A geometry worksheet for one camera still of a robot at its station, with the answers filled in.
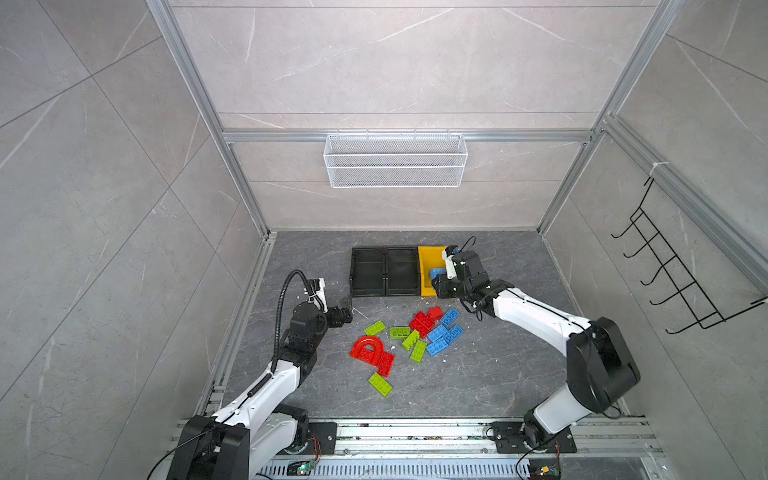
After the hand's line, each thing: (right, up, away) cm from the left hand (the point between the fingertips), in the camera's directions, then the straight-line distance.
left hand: (335, 290), depth 85 cm
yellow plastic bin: (+30, +9, +23) cm, 39 cm away
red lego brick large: (+26, -11, +8) cm, 29 cm away
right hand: (+30, +3, +6) cm, 31 cm away
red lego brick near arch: (+14, -22, +1) cm, 26 cm away
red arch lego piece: (+9, -18, +3) cm, 20 cm away
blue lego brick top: (+30, +5, +5) cm, 31 cm away
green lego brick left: (+11, -13, +8) cm, 19 cm away
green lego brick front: (+13, -25, -5) cm, 29 cm away
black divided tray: (+14, +5, +14) cm, 20 cm away
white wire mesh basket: (+18, +43, +16) cm, 49 cm away
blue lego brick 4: (+30, -17, +3) cm, 35 cm away
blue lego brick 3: (+35, -14, +6) cm, 39 cm away
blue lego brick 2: (+30, -14, +5) cm, 34 cm away
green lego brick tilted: (+22, -15, +3) cm, 27 cm away
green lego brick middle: (+19, -14, +6) cm, 24 cm away
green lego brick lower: (+24, -19, +3) cm, 31 cm away
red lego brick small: (+31, -9, +11) cm, 34 cm away
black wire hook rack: (+84, -1, -22) cm, 86 cm away
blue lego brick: (+35, -10, +8) cm, 37 cm away
